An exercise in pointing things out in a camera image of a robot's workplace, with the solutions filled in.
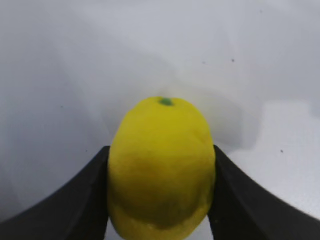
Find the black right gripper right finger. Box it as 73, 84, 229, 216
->
207, 145, 320, 240

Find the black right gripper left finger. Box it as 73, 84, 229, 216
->
0, 146, 109, 240

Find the yellow lemon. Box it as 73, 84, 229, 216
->
107, 96, 216, 240

